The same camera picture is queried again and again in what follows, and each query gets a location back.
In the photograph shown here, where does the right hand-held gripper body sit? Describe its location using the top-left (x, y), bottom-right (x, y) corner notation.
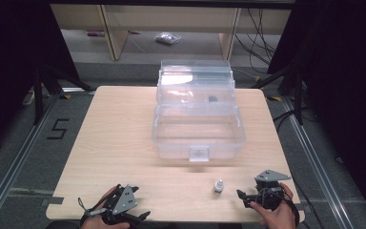
top-left (253, 169), bottom-right (293, 212)

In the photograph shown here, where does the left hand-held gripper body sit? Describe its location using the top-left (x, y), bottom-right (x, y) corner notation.
top-left (102, 183), bottom-right (140, 225)

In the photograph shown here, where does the small white dropper bottle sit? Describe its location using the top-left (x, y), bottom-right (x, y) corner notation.
top-left (213, 178), bottom-right (225, 196)

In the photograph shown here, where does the clear plastic storage box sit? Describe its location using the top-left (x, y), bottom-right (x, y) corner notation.
top-left (151, 59), bottom-right (247, 163)

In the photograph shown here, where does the person's right hand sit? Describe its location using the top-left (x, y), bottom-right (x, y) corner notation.
top-left (249, 182), bottom-right (297, 229)

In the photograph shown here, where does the person's left hand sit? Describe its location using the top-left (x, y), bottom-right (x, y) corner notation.
top-left (80, 185), bottom-right (132, 229)

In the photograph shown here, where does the black metal stand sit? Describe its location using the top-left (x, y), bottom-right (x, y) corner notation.
top-left (251, 63), bottom-right (304, 126)
top-left (32, 63), bottom-right (96, 126)

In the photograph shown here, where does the clear plastic bag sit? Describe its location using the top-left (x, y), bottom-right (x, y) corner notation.
top-left (154, 31), bottom-right (183, 46)

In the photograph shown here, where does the beige wooden desk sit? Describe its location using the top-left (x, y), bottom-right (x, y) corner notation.
top-left (50, 3), bottom-right (293, 61)

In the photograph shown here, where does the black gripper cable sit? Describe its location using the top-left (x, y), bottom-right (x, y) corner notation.
top-left (277, 189), bottom-right (301, 229)

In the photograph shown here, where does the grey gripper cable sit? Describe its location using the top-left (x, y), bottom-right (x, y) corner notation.
top-left (77, 197), bottom-right (109, 220)

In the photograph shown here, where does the silver metal floor rail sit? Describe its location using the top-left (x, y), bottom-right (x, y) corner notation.
top-left (280, 94), bottom-right (356, 229)
top-left (0, 93), bottom-right (61, 229)

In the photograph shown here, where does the bundle of black floor cables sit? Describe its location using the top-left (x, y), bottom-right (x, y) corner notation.
top-left (234, 8), bottom-right (279, 67)

